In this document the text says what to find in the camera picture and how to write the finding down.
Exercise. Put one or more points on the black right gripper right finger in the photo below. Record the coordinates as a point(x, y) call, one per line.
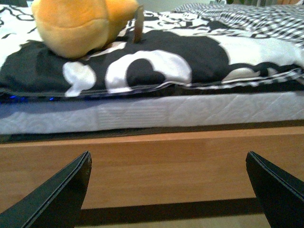
point(280, 194)

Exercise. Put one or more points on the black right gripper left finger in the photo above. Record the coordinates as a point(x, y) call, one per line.
point(56, 203)

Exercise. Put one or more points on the orange plush dinosaur toy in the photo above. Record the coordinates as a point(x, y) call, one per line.
point(72, 28)

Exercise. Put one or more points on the white quilted mattress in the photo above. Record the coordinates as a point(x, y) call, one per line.
point(170, 111)

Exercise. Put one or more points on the checkered pillow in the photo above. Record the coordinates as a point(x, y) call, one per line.
point(285, 22)

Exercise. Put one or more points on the black white patterned duvet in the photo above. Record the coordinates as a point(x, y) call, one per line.
point(182, 49)

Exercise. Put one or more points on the paper toy tag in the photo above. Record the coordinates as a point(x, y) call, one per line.
point(138, 25)

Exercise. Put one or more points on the wooden bed frame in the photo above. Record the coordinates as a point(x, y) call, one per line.
point(153, 169)

